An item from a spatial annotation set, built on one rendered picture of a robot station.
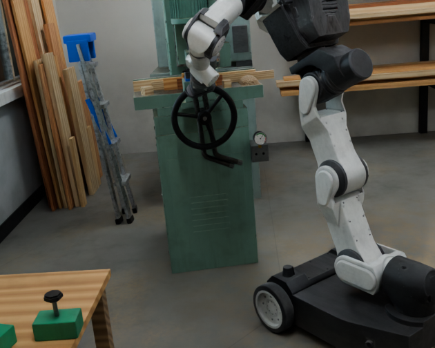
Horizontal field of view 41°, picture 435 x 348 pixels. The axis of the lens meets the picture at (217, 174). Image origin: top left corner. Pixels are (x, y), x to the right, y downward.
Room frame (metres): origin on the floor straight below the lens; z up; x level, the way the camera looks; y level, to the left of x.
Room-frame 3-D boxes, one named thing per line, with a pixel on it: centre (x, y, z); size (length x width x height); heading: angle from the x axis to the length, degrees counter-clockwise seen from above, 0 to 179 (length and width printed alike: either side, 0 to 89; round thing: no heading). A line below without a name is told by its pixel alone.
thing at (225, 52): (3.05, -0.07, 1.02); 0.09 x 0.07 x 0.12; 95
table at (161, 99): (2.74, 0.06, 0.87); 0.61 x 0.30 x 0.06; 95
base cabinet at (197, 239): (2.97, 0.08, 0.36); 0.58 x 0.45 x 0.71; 5
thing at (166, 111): (2.79, 0.06, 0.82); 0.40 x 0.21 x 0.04; 95
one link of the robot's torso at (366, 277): (2.02, -0.55, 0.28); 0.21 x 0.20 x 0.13; 35
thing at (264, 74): (2.86, -0.02, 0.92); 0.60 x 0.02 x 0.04; 95
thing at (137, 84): (2.87, 0.07, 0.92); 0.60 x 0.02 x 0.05; 95
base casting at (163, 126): (2.97, 0.08, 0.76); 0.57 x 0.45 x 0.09; 5
